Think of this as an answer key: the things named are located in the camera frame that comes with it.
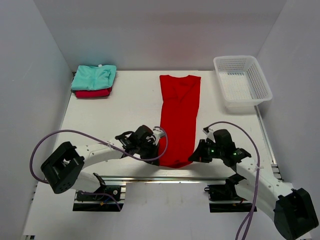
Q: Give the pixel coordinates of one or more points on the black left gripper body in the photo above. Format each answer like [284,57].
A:
[148,150]

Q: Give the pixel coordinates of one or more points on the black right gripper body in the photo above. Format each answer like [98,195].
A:
[215,151]

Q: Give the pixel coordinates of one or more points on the red t-shirt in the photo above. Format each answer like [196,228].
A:
[181,100]

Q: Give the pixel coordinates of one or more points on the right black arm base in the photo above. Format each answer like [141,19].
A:
[224,199]

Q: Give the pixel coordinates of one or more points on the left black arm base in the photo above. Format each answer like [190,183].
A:
[112,201]

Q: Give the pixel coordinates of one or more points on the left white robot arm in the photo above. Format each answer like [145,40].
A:
[64,168]

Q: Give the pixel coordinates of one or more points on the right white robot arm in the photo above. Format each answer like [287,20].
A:
[291,210]

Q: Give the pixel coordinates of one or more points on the folded magenta t-shirt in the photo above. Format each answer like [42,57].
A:
[90,94]

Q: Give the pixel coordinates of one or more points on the white plastic basket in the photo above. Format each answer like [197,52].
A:
[242,81]

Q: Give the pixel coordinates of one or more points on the folded teal t-shirt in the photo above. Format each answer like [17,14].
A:
[93,78]

